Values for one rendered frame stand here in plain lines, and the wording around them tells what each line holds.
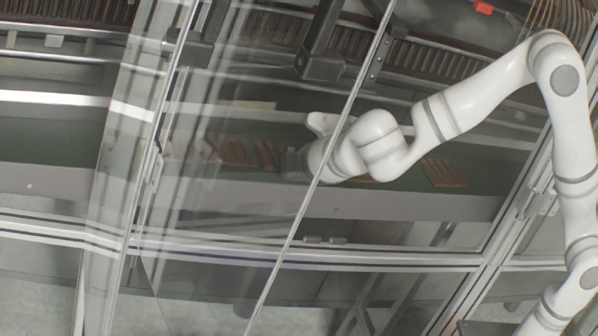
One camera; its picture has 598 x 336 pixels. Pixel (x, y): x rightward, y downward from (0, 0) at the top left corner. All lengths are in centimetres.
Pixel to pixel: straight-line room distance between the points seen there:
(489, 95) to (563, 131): 14
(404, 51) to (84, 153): 64
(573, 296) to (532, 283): 112
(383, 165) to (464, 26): 83
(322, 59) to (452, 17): 117
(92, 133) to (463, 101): 68
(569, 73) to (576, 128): 10
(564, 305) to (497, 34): 85
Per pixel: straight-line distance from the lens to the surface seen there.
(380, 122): 115
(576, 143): 119
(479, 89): 114
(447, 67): 161
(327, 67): 74
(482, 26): 195
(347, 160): 123
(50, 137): 142
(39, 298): 200
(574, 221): 135
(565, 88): 112
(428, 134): 114
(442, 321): 181
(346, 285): 208
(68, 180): 135
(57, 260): 184
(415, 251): 159
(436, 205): 160
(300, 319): 221
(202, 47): 69
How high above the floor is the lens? 148
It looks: 31 degrees down
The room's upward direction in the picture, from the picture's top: 23 degrees clockwise
